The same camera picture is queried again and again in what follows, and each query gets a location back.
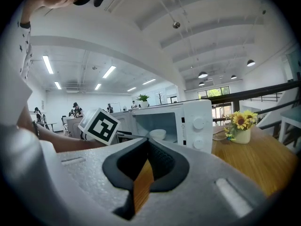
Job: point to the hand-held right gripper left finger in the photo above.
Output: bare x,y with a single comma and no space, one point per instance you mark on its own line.
80,173

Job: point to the black wrist band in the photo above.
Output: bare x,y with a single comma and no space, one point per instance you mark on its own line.
35,129

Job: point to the row of ceiling tube lights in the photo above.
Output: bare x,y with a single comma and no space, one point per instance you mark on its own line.
47,64

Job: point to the black coat stand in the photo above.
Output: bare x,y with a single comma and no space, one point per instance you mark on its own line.
160,99

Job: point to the sunflowers in white pot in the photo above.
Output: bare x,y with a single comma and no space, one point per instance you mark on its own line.
241,123

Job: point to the green plant in white pot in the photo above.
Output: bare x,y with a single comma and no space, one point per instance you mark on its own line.
143,100

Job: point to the white microwave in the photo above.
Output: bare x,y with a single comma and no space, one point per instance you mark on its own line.
200,112

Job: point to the distant black stair railing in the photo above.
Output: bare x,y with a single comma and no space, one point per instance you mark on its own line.
265,97

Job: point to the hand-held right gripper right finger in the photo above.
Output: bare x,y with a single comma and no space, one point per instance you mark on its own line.
200,173

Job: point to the person's left forearm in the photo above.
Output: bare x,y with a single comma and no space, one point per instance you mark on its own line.
58,141

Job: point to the white round bowl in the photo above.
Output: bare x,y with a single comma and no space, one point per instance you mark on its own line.
157,133

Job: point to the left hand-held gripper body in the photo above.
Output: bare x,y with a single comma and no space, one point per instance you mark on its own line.
101,126

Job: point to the large window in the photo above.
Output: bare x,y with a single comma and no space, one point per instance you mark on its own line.
214,92

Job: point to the black metal railing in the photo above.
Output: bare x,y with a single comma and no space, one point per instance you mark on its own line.
258,91

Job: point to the white-legged grey side table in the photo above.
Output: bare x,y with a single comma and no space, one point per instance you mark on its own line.
294,114

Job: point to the black pendant lamp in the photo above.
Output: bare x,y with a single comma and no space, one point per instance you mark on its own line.
201,83
202,74
233,77
251,62

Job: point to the person's white star-print shirt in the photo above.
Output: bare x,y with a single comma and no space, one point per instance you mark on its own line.
24,48

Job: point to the round metal ceiling spotlight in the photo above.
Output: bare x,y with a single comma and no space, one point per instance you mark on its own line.
176,25

